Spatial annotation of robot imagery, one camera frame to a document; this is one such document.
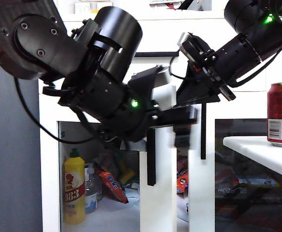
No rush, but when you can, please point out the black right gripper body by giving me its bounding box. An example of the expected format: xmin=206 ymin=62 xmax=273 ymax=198
xmin=176 ymin=49 xmax=237 ymax=107

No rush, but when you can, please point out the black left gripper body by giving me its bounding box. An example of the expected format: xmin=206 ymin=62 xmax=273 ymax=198
xmin=144 ymin=106 xmax=199 ymax=129

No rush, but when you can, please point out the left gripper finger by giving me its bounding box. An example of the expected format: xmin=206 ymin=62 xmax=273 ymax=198
xmin=125 ymin=136 xmax=148 ymax=152
xmin=174 ymin=123 xmax=193 ymax=148

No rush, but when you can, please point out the black cabinet door handle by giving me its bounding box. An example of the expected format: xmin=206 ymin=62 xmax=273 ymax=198
xmin=147 ymin=128 xmax=157 ymax=187
xmin=200 ymin=102 xmax=207 ymax=160

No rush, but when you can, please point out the white glass cabinet door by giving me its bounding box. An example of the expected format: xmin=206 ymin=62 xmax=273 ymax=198
xmin=39 ymin=84 xmax=178 ymax=232
xmin=188 ymin=91 xmax=282 ymax=232

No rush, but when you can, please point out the white cabinet body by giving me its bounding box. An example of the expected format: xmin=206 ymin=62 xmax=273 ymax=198
xmin=38 ymin=11 xmax=282 ymax=232

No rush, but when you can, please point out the orange snack bag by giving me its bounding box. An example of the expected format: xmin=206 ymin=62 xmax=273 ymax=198
xmin=177 ymin=157 xmax=189 ymax=194

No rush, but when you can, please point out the orange snack packet blue print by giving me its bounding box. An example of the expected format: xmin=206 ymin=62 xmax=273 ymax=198
xmin=94 ymin=161 xmax=129 ymax=204

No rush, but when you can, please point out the white drawer front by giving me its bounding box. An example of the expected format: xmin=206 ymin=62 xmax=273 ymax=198
xmin=266 ymin=18 xmax=282 ymax=92
xmin=38 ymin=19 xmax=266 ymax=95

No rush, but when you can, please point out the clear plastic water bottle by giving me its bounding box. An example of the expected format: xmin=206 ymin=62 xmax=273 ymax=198
xmin=84 ymin=163 xmax=99 ymax=214

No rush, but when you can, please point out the crumpled white plastic bag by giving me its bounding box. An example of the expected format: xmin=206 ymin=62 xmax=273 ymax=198
xmin=177 ymin=193 xmax=189 ymax=222

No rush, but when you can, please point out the yellow detergent bottle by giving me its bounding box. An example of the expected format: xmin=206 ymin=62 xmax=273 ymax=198
xmin=63 ymin=147 xmax=86 ymax=225

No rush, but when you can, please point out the white side table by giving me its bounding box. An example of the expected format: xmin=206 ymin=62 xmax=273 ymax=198
xmin=223 ymin=136 xmax=282 ymax=182

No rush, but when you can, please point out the grey partition panel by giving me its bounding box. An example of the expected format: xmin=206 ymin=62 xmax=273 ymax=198
xmin=0 ymin=48 xmax=44 ymax=232

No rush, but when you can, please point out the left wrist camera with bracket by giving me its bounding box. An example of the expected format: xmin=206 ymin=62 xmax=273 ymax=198
xmin=128 ymin=64 xmax=173 ymax=102

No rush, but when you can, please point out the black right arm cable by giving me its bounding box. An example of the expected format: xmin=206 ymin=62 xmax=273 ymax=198
xmin=169 ymin=49 xmax=189 ymax=80

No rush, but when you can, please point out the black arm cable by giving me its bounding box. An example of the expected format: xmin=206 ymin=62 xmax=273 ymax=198
xmin=14 ymin=77 xmax=98 ymax=145
xmin=169 ymin=49 xmax=189 ymax=80

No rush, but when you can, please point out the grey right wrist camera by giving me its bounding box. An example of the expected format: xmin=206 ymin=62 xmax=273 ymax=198
xmin=178 ymin=32 xmax=206 ymax=64

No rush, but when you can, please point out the black drawer handle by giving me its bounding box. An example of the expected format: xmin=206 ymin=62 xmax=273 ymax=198
xmin=134 ymin=52 xmax=180 ymax=58

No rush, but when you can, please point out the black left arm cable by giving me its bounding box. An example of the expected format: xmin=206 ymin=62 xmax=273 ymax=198
xmin=14 ymin=77 xmax=98 ymax=145

